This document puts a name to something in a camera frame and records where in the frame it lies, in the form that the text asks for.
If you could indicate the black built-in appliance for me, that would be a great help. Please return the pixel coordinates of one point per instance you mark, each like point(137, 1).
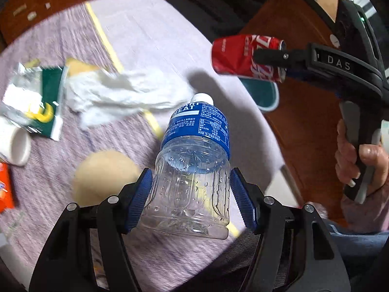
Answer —
point(212, 3)

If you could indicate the beige round disc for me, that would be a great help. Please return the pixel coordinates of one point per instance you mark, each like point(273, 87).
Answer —
point(103, 173)

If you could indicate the clear plastic bottle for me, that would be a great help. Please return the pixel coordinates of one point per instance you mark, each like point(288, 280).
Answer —
point(188, 173)

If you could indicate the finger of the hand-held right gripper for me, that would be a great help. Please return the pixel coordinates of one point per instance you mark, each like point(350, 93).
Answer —
point(279, 56)
point(296, 73)

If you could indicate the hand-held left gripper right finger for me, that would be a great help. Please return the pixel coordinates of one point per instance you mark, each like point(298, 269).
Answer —
point(243, 200)

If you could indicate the red soda can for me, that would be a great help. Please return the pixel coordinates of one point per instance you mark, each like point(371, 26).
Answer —
point(237, 54)

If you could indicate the silver green wrapper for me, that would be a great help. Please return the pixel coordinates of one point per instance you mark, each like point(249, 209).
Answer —
point(48, 97)

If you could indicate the white paper cup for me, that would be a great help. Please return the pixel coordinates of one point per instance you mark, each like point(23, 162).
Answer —
point(15, 146)

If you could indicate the person's right forearm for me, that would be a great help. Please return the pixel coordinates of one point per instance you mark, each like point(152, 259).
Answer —
point(370, 213)

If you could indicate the person's leg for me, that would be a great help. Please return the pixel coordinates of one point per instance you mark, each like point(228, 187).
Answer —
point(358, 249)

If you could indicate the white tissue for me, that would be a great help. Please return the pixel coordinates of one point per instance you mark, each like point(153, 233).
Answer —
point(121, 94)

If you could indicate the person's right hand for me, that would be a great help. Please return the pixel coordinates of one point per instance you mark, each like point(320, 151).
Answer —
point(343, 158)

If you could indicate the orange snack wrapper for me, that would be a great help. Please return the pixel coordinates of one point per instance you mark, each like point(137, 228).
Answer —
point(4, 188)

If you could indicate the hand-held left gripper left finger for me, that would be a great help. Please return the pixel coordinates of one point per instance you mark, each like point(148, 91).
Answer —
point(139, 200)

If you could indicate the teal trash bin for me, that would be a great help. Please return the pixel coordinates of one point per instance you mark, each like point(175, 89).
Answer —
point(264, 97)

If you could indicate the wooden counter cabinet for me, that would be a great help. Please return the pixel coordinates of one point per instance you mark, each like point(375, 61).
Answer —
point(304, 121)

